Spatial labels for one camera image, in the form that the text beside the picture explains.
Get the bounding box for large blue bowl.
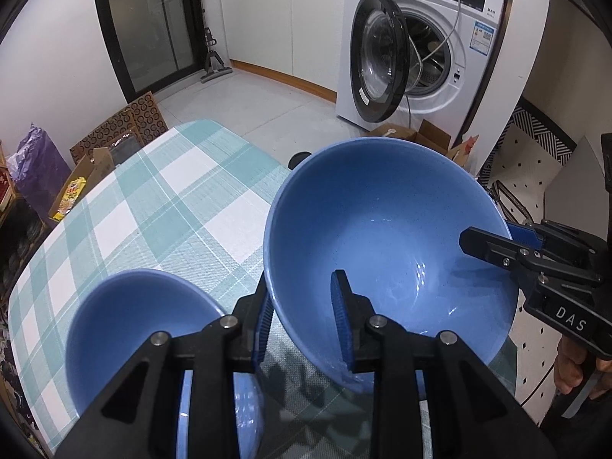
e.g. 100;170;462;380
264;137;518;394

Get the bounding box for white kitchen cabinets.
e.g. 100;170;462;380
221;0;344;103

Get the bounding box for person's right hand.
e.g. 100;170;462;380
554;336;612;400

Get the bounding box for black white patterned rug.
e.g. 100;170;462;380
477;97;578;230

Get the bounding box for open red cardboard box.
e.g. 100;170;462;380
368;120;478;167

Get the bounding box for white washing machine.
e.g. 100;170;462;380
336;0;509;141

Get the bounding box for teal checked tablecloth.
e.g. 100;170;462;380
8;119;520;459

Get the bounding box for yellow snack packet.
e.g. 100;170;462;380
51;177;87;222

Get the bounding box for brown cardboard box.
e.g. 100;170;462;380
49;147;115;223

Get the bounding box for purple plastic bag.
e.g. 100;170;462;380
6;124;70;220

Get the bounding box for patterned cardboard sheet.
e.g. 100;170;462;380
70;92;168;163

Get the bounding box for grey floor mop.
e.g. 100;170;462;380
200;27;232;84

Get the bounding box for black glass sliding door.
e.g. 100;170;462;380
94;0;207;103

